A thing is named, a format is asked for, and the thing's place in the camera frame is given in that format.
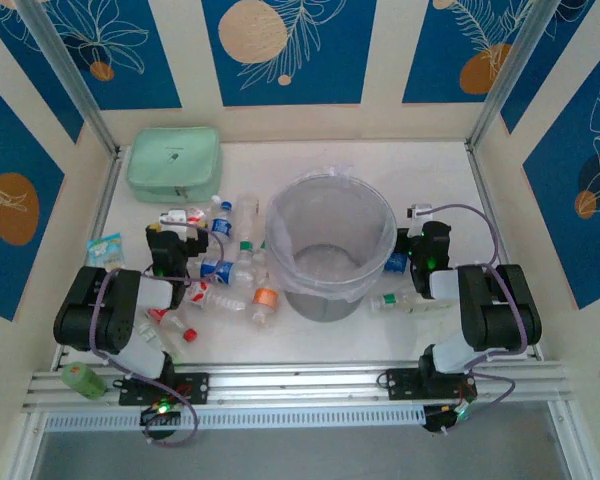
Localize green label plastic bottle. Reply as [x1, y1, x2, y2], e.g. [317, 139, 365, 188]
[368, 291, 454, 317]

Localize orange label plastic bottle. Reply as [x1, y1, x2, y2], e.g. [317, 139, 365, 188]
[248, 272, 282, 330]

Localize grey translucent plastic bin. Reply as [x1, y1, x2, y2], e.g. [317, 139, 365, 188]
[264, 172, 399, 324]

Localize green cap plastic bottle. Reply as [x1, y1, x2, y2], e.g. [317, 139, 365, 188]
[253, 239, 271, 276]
[235, 239, 257, 274]

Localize light blue snack packet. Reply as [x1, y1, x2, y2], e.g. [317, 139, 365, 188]
[86, 232, 126, 269]

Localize mint green zipper pouch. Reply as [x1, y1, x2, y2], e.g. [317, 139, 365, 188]
[125, 125, 225, 204]

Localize green cylinder roll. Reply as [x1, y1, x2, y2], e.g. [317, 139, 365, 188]
[60, 362, 107, 401]

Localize black right controller box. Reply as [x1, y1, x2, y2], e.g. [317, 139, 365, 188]
[422, 403, 474, 435]

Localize black controller box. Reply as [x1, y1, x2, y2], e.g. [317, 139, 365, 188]
[139, 402, 182, 426]
[422, 403, 474, 435]

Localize black left controller box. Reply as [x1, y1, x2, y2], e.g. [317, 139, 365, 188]
[139, 402, 182, 426]

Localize aluminium side rail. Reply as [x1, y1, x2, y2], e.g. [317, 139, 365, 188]
[54, 149, 124, 369]
[467, 144, 544, 359]

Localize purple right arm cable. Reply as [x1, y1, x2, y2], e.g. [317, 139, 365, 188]
[429, 203, 529, 431]

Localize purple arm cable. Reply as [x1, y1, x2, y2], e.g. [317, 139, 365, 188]
[90, 224, 226, 446]
[429, 203, 529, 431]

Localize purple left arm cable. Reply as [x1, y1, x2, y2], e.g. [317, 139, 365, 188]
[90, 224, 226, 446]

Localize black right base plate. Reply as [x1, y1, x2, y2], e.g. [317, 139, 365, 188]
[385, 368, 479, 401]

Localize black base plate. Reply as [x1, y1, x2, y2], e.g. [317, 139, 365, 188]
[118, 372, 210, 406]
[385, 368, 479, 401]

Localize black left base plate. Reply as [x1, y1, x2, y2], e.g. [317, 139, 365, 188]
[118, 372, 210, 406]

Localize aluminium front rail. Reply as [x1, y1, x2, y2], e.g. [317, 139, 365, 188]
[22, 362, 566, 414]

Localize aluminium frame post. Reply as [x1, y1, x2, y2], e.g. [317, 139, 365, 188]
[17, 0, 119, 154]
[467, 0, 564, 151]

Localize white slotted cable duct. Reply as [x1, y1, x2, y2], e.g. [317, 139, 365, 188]
[44, 407, 426, 431]

